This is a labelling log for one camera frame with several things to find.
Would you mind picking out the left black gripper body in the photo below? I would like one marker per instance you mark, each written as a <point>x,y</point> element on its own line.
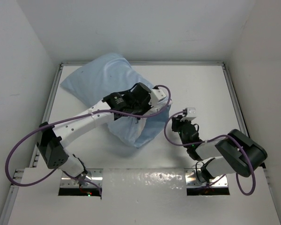
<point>139,108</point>

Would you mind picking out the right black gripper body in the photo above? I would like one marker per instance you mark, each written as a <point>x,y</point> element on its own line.
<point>178,125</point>

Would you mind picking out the light blue pillowcase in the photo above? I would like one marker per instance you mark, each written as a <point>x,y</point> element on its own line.
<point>107,74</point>

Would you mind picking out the white pillow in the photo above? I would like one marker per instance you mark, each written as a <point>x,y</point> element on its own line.
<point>139,126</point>

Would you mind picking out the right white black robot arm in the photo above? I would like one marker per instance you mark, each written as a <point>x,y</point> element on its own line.
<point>225,155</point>

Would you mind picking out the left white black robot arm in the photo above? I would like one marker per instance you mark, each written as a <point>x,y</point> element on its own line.
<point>54,140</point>

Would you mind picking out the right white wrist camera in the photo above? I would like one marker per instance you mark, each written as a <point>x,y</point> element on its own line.
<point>189,114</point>

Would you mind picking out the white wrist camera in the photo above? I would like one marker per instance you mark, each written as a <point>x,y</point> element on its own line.
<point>189,114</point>
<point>156,96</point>

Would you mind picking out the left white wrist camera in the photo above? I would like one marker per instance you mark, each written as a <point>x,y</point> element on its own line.
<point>156,96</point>

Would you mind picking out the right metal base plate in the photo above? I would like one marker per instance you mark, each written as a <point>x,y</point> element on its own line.
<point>194,180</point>

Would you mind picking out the metal base plate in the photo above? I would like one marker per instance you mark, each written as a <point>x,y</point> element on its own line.
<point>194,180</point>
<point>93,178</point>

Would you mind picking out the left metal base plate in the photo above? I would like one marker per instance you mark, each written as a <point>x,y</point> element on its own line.
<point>93,178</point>

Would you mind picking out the aluminium table frame rail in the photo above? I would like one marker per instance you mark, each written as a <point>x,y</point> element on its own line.
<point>147,186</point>

